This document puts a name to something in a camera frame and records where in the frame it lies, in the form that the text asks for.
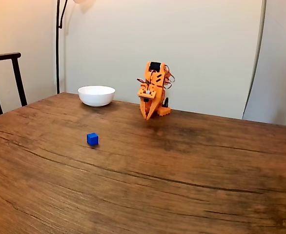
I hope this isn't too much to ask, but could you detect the blue cube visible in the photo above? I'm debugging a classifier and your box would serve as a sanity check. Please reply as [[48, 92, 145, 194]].
[[86, 132, 99, 146]]

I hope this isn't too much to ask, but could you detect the white bowl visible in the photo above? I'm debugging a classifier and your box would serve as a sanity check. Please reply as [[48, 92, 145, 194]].
[[78, 85, 116, 107]]

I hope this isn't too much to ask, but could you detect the grey curved pole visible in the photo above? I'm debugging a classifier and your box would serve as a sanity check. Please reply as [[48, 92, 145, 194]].
[[242, 0, 267, 120]]

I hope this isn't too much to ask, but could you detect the black floor lamp pole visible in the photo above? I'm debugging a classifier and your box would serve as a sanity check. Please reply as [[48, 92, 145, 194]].
[[56, 0, 69, 95]]

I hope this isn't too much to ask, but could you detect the black chair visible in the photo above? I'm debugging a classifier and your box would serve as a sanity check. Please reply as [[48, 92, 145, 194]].
[[0, 52, 28, 115]]

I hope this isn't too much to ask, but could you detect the orange bracket with black camera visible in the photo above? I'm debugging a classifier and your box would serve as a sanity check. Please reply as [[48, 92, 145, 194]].
[[137, 88, 157, 103]]

